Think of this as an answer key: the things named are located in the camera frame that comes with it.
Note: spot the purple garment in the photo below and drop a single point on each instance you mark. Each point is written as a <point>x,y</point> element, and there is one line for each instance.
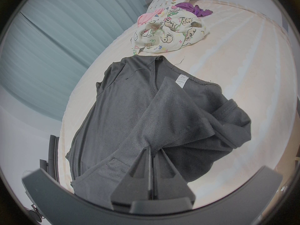
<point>192,8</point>

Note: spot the bed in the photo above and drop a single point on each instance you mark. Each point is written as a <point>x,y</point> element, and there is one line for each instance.
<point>246,62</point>

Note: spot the black T-shirt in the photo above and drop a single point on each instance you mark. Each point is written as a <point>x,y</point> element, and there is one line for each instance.
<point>117,116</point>

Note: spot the blue-green curtain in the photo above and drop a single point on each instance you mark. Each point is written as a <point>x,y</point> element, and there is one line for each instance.
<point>35,74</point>
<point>82,15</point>

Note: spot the white printed pyjama garment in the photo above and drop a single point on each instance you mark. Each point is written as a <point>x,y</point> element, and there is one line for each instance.
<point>168,34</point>

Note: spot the black chest of drawers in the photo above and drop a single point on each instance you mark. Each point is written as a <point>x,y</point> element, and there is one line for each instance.
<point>52,153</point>

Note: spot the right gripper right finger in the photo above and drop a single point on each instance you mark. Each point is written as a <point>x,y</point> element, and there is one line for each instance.
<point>168,179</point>

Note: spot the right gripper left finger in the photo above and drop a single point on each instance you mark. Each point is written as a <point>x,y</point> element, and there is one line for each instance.
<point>136,179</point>

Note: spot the pink garment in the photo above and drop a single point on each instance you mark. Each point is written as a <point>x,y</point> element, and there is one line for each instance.
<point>146,17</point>

